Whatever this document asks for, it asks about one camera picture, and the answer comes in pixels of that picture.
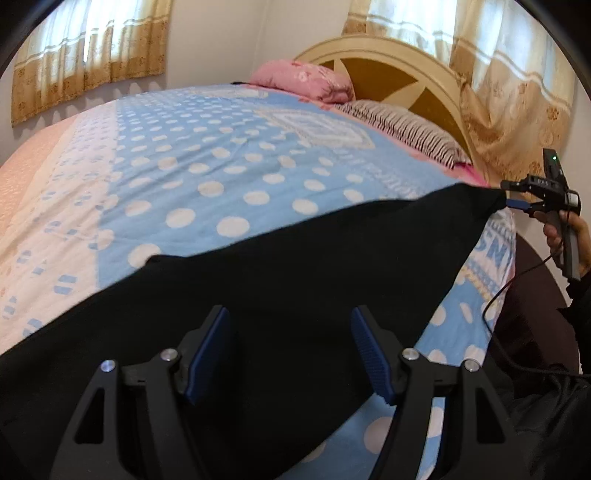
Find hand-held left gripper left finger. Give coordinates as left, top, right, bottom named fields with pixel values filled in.
left=51, top=305, right=232, bottom=480

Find beige patterned curtain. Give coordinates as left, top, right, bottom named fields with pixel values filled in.
left=342, top=0, right=591, bottom=185
left=10, top=0, right=174, bottom=127

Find person's black jacket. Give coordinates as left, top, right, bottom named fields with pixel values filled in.
left=502, top=364, right=591, bottom=480

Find striped pillow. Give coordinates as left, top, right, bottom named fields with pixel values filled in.
left=333, top=99, right=472, bottom=167

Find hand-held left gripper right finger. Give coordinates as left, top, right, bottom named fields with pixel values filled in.
left=351, top=305, right=532, bottom=480

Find person's right hand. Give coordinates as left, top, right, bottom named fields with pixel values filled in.
left=542, top=215, right=591, bottom=274

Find person's right forearm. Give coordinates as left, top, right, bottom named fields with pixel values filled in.
left=563, top=263, right=591, bottom=306

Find black cable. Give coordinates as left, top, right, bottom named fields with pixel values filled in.
left=481, top=251, right=591, bottom=379

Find dark maroon cloth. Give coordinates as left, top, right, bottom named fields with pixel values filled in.
left=488, top=231, right=581, bottom=376

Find pink floral pillow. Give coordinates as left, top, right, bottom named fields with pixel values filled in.
left=248, top=59, right=356, bottom=103

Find blue polka dot printed blanket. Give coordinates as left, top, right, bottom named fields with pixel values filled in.
left=0, top=83, right=518, bottom=480

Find cream and brown headboard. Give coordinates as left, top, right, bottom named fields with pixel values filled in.
left=293, top=36, right=490, bottom=185

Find black pants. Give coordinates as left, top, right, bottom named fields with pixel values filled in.
left=0, top=182, right=506, bottom=480

